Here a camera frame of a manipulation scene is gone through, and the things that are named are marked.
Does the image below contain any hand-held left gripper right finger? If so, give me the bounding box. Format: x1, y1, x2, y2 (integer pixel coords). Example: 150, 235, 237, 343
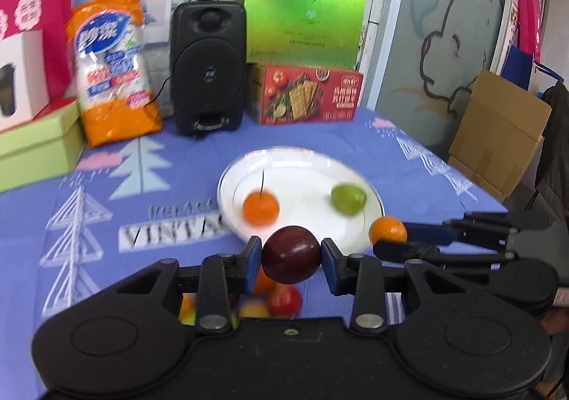
322, 238, 472, 336

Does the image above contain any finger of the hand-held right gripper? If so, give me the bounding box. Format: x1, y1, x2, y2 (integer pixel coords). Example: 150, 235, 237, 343
402, 212, 522, 250
372, 240, 517, 270

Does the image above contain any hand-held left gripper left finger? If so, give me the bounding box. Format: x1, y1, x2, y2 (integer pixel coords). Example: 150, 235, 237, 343
111, 236, 263, 336

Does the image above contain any round orange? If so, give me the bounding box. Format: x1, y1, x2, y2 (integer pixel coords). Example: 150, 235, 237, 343
369, 216, 408, 245

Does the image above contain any dark red plum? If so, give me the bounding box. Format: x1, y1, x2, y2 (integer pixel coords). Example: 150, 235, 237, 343
261, 226, 323, 285

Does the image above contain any small red fruit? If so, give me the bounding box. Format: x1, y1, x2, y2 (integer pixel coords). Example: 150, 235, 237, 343
268, 285, 304, 317

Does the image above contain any white round plate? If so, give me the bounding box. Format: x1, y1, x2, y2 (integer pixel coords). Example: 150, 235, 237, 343
217, 148, 385, 255

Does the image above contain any orange with green stem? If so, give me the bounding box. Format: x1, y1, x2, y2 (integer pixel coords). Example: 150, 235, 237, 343
242, 169, 281, 226

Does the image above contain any green jujube fruit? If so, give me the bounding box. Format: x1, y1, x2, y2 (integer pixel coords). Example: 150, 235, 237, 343
330, 183, 368, 216

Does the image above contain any brown cardboard box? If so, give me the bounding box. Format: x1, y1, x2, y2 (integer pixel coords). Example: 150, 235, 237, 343
448, 68, 552, 202

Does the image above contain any blue printed tablecloth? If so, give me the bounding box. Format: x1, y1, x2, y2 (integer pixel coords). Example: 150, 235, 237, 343
0, 106, 510, 400

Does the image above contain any dark jacket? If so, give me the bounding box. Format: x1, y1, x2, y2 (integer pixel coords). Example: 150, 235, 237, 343
533, 82, 569, 223

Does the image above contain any red cracker box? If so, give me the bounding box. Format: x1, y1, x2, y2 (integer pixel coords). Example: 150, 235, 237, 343
246, 63, 364, 125

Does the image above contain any blue bag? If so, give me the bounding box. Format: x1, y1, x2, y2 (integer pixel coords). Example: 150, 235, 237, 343
502, 45, 535, 91

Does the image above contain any black speaker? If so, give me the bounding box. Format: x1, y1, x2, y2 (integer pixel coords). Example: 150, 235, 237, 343
169, 0, 247, 138

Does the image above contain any pink bag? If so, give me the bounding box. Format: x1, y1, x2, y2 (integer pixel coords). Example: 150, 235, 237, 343
516, 0, 546, 63

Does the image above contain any orange paper cup pack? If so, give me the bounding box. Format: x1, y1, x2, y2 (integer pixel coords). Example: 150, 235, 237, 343
64, 0, 164, 148

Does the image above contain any green gift box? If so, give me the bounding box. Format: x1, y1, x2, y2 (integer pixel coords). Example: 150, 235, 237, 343
233, 0, 369, 70

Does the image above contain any light green box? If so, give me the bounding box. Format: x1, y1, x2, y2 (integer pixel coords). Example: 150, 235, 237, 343
0, 96, 87, 194

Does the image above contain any white box with cup picture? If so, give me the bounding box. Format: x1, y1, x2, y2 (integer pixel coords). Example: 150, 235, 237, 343
0, 30, 50, 134

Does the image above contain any black speaker cable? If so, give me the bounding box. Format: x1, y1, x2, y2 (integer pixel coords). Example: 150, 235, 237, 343
144, 73, 173, 111

